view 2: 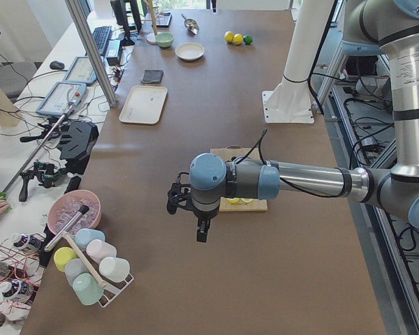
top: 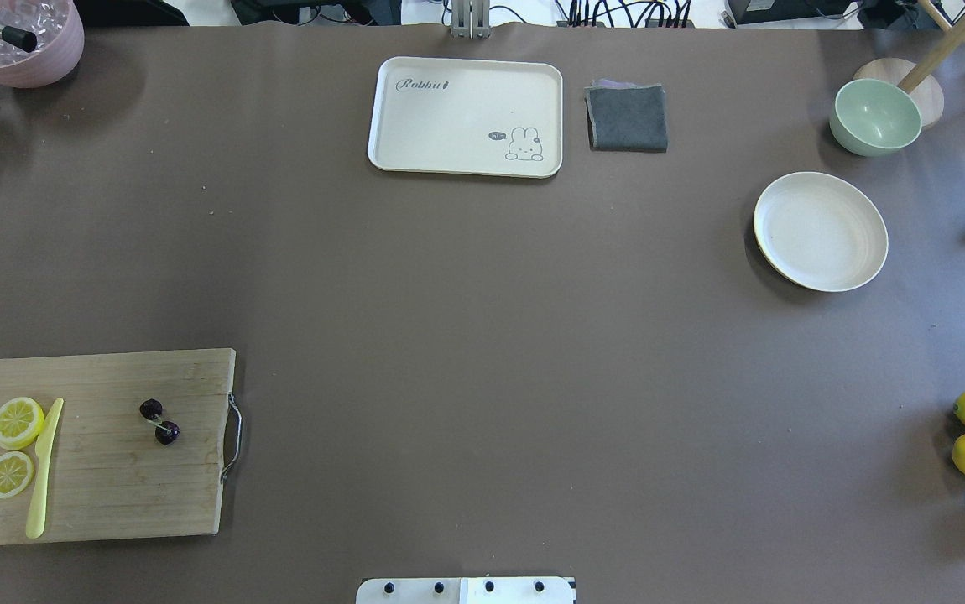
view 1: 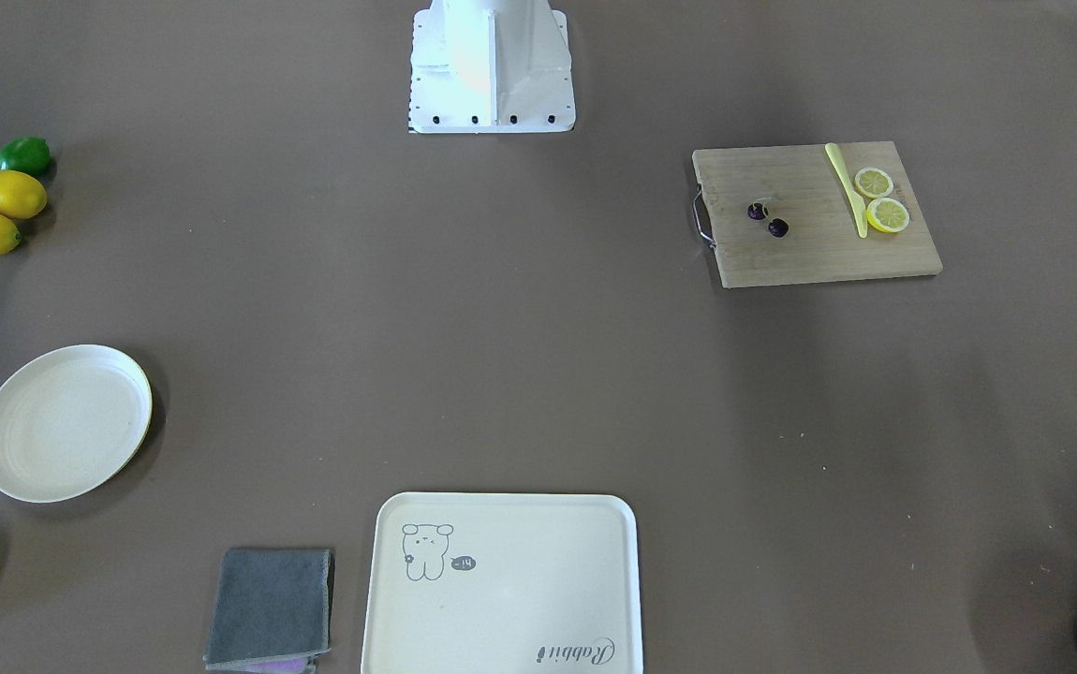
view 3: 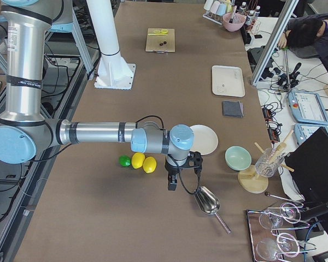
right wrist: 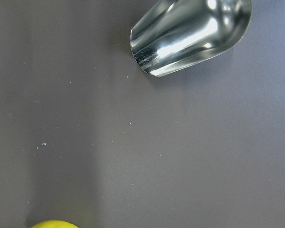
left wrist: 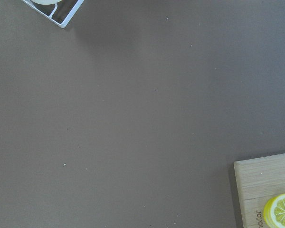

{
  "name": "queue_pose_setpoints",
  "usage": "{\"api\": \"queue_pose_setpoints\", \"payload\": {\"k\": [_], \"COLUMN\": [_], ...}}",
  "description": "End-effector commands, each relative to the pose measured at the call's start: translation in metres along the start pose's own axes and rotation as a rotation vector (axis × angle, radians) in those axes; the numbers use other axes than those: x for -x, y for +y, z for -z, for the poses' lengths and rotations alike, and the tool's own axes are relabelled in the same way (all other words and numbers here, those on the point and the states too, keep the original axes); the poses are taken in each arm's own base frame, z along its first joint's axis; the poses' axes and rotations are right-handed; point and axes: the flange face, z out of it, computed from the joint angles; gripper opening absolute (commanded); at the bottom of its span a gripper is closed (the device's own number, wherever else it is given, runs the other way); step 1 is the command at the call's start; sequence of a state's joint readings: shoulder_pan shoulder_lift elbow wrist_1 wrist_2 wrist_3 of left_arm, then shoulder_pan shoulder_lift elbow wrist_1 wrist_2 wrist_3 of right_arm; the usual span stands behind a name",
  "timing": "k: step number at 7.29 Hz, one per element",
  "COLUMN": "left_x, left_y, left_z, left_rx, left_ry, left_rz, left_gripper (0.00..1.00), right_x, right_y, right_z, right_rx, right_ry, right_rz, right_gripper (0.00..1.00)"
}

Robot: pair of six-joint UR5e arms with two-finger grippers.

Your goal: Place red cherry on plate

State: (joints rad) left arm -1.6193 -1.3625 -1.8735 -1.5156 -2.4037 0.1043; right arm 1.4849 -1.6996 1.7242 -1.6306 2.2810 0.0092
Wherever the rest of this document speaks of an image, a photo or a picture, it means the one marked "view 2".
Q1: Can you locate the pink cup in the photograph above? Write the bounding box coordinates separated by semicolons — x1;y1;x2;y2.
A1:
86;239;117;265

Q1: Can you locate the yellow cup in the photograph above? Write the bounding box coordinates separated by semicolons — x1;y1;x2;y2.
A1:
53;246;78;272

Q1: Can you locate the blue cup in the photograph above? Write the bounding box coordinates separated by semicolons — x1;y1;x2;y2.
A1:
75;228;105;251

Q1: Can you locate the black keyboard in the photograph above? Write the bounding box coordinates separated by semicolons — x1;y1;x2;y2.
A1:
92;26;112;56

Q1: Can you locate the cream round plate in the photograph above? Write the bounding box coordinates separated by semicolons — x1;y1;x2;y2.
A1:
175;43;205;61

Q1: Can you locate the teach pendant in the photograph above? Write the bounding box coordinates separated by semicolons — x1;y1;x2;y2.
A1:
64;57;97;86
36;81;87;117

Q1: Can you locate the black computer mouse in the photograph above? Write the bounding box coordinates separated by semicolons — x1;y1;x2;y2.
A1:
50;61;65;70

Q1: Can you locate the metal scoop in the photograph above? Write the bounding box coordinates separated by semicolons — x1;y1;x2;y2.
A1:
181;13;200;35

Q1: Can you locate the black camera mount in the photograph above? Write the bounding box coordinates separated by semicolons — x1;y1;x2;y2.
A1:
57;121;98;174

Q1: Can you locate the wooden cutting board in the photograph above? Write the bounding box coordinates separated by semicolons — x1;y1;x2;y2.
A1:
210;146;267;212

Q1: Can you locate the green lime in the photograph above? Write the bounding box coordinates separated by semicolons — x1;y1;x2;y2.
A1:
243;35;253;45

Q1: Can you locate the white cup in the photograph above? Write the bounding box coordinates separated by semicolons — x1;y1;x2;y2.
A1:
99;257;130;283

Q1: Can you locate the cream rectangular tray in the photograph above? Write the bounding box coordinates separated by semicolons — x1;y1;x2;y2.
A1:
119;85;168;125

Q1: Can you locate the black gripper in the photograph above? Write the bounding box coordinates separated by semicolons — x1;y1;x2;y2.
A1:
191;203;219;243

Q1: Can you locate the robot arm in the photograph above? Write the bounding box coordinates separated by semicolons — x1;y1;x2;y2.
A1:
189;1;419;242

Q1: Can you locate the aluminium frame post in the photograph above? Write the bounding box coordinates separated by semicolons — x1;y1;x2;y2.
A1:
65;0;117;107

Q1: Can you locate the teach pendant far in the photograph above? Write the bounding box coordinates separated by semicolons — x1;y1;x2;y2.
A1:
64;57;97;86

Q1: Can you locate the mint cup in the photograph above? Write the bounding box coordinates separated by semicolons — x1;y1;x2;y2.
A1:
73;273;104;306

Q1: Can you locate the yellow lemon near lime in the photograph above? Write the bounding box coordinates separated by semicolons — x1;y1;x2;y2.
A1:
233;33;244;45

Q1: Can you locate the black monitor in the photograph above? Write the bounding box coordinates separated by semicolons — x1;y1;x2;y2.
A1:
110;0;142;47

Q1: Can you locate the mint green bowl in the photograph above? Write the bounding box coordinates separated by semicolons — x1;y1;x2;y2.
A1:
155;32;174;48

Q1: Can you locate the teach pendant near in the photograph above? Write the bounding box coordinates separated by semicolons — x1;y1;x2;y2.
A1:
36;81;87;117

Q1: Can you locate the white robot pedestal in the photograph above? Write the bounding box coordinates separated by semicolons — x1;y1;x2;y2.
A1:
262;0;337;124

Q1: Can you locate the white cup rack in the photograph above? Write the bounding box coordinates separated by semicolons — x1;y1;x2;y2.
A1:
62;232;135;308

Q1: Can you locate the grey cup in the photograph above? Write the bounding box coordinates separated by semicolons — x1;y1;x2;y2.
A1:
64;258;89;286

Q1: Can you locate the metal grabber stick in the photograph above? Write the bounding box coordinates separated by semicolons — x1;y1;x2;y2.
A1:
0;100;76;199

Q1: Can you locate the yellow lemon outer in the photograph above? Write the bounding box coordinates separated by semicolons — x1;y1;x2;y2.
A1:
224;31;235;44

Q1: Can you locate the grey folded cloth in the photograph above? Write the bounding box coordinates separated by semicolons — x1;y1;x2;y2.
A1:
141;69;163;84

